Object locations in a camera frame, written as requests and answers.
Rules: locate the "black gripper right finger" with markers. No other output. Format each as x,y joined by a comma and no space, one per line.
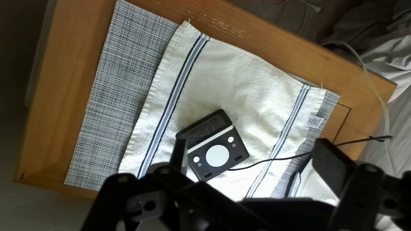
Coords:
373,193

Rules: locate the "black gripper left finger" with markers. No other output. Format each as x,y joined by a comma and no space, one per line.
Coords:
171,200

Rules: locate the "black alarm clock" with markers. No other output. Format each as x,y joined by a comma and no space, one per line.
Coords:
213,149

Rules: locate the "grey woven placemat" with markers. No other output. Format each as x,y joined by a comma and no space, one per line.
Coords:
116,98

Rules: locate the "white towel with blue stripes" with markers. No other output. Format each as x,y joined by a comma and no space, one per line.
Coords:
239,94

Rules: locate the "white crumpled bed sheet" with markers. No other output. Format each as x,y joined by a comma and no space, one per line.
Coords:
393,64

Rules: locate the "wooden bedside table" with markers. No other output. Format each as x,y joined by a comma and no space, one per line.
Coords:
64,64

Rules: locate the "grey crumpled clothes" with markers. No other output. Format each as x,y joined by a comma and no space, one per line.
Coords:
299,17

